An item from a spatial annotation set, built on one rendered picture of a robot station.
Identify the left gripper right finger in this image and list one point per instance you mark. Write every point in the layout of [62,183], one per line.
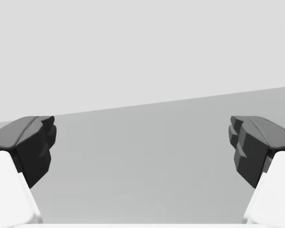
[273,190]

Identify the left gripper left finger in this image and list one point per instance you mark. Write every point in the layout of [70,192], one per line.
[12,185]

